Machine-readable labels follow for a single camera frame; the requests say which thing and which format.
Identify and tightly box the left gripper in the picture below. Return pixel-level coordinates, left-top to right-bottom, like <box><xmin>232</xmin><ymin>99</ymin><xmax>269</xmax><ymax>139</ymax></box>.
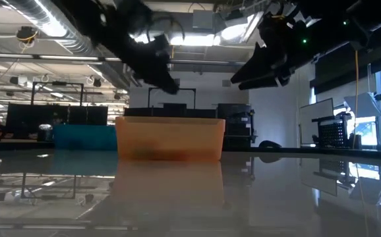
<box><xmin>121</xmin><ymin>19</ymin><xmax>181</xmax><ymax>95</ymax></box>

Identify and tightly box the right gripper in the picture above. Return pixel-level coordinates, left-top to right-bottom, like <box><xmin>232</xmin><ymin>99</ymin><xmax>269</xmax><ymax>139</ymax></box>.
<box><xmin>230</xmin><ymin>13</ymin><xmax>310</xmax><ymax>92</ymax></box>

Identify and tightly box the black equipment cabinet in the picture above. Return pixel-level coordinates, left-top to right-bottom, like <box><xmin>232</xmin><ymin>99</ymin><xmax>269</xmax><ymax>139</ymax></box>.
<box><xmin>216</xmin><ymin>103</ymin><xmax>258</xmax><ymax>149</ymax></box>

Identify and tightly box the black low cabinet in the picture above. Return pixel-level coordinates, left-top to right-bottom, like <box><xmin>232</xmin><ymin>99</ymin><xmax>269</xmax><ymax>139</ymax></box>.
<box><xmin>123</xmin><ymin>103</ymin><xmax>218</xmax><ymax>119</ymax></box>

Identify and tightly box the ceiling light panel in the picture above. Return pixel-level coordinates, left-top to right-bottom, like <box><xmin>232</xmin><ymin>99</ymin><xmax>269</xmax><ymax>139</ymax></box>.
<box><xmin>131</xmin><ymin>31</ymin><xmax>220</xmax><ymax>47</ymax></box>

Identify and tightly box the orange translucent plastic bin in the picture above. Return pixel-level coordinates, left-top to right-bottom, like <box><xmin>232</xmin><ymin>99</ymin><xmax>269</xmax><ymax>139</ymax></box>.
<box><xmin>114</xmin><ymin>115</ymin><xmax>226</xmax><ymax>162</ymax></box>

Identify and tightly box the whiteboard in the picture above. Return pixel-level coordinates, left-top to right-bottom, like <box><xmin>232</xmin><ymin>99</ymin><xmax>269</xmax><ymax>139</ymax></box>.
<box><xmin>299</xmin><ymin>97</ymin><xmax>336</xmax><ymax>145</ymax></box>

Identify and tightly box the grey ceiling box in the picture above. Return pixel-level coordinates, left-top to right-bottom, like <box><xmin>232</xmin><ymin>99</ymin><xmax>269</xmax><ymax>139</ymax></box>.
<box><xmin>192</xmin><ymin>9</ymin><xmax>215</xmax><ymax>30</ymax></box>

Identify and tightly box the black perforated crate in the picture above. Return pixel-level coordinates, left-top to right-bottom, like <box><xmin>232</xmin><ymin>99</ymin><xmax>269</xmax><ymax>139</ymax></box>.
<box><xmin>317</xmin><ymin>117</ymin><xmax>351</xmax><ymax>149</ymax></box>

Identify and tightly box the black monitor row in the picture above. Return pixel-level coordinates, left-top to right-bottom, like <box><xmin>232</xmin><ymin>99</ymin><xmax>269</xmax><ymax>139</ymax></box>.
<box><xmin>7</xmin><ymin>103</ymin><xmax>109</xmax><ymax>134</ymax></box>

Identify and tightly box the teal plastic bin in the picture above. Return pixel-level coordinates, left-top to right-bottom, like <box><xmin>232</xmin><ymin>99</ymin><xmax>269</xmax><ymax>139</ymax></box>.
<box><xmin>52</xmin><ymin>124</ymin><xmax>118</xmax><ymax>151</ymax></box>

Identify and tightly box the grey tilted panel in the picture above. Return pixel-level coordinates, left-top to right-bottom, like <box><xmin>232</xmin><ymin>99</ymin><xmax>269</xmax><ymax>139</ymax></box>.
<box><xmin>343</xmin><ymin>92</ymin><xmax>381</xmax><ymax>119</ymax></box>

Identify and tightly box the silver ceiling pipe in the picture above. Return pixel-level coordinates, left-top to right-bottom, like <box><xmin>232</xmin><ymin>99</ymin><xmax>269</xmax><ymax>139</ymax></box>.
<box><xmin>0</xmin><ymin>52</ymin><xmax>247</xmax><ymax>68</ymax></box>

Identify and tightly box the white desk fan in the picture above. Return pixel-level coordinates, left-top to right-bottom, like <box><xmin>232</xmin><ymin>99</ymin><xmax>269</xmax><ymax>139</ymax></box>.
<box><xmin>38</xmin><ymin>122</ymin><xmax>53</xmax><ymax>142</ymax></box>

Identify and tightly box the black rig frame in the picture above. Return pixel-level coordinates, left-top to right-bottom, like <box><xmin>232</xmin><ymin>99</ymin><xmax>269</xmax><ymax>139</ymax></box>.
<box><xmin>147</xmin><ymin>87</ymin><xmax>197</xmax><ymax>110</ymax></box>

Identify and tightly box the yellow-black cable reel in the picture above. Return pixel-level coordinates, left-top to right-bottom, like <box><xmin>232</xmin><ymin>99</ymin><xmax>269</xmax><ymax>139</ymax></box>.
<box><xmin>15</xmin><ymin>25</ymin><xmax>40</xmax><ymax>45</ymax></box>

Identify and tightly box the large silver ceiling duct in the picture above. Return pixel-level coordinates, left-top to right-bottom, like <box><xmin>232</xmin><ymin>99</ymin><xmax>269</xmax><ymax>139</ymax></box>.
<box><xmin>5</xmin><ymin>0</ymin><xmax>142</xmax><ymax>90</ymax></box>

